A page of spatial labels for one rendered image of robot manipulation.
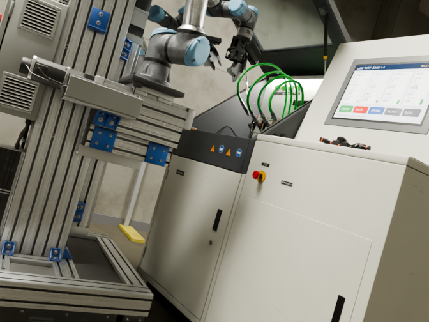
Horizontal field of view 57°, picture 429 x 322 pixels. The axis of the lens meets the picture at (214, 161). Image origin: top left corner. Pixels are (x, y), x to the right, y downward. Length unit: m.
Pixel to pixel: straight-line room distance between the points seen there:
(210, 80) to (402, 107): 2.59
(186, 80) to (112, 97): 2.49
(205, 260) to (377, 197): 0.89
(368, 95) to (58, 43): 1.29
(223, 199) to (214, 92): 2.30
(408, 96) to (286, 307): 0.93
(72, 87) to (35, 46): 0.32
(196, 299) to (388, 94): 1.23
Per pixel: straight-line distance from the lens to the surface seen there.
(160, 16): 2.15
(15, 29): 1.72
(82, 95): 1.45
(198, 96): 3.97
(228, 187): 1.85
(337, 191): 1.44
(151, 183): 3.85
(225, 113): 2.49
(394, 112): 1.73
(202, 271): 1.92
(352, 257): 1.38
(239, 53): 1.97
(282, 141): 1.66
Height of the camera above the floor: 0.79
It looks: 1 degrees up
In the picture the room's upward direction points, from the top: 16 degrees clockwise
